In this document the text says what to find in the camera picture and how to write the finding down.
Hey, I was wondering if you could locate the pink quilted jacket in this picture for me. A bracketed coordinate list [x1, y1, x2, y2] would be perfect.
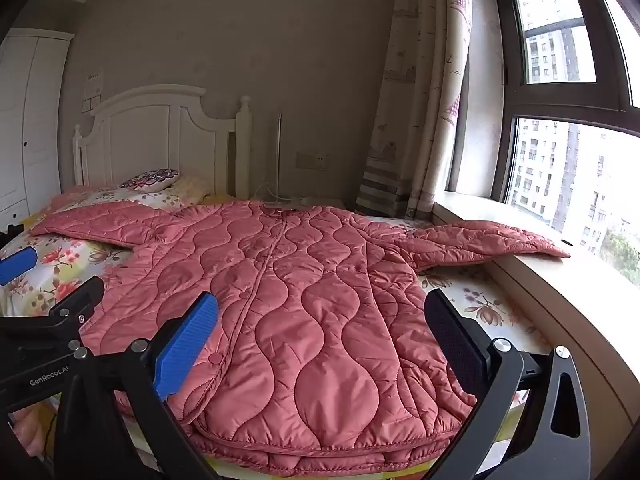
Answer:
[30, 199, 572, 478]

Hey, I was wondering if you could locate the beige window sill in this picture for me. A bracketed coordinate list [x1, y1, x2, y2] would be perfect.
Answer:
[432, 190, 640, 431]

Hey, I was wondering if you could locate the white wooden headboard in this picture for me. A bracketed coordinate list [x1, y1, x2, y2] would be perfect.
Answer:
[72, 85, 251, 198]

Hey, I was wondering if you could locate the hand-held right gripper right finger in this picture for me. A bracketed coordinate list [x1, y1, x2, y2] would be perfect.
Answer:
[422, 288, 592, 480]

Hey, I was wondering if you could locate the white wall paper sheet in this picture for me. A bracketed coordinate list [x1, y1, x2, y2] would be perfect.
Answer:
[82, 67, 105, 111]

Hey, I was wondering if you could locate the purple patterned pillow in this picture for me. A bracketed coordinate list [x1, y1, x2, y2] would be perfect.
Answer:
[119, 167, 181, 193]

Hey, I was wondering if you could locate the floral yellow pillow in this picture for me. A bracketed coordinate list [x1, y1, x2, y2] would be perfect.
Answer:
[170, 176, 213, 206]

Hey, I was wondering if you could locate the white wardrobe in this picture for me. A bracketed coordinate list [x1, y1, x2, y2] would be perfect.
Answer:
[0, 29, 76, 235]

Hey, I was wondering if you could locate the beige wall outlet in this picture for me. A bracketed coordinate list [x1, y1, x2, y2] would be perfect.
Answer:
[296, 151, 329, 170]

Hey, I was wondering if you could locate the floral bed sheet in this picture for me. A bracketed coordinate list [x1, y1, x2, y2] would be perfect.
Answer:
[0, 184, 553, 480]

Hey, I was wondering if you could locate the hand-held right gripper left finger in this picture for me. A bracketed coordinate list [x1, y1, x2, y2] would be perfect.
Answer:
[54, 291, 222, 480]

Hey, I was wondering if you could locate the dark framed window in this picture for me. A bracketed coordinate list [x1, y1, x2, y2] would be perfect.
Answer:
[487, 0, 640, 301]

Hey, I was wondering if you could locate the printed beige curtain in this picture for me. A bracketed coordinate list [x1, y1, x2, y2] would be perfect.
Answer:
[355, 0, 476, 221]

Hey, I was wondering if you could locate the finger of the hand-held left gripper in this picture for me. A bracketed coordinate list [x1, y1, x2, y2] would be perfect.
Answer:
[0, 276, 106, 358]
[0, 222, 39, 287]

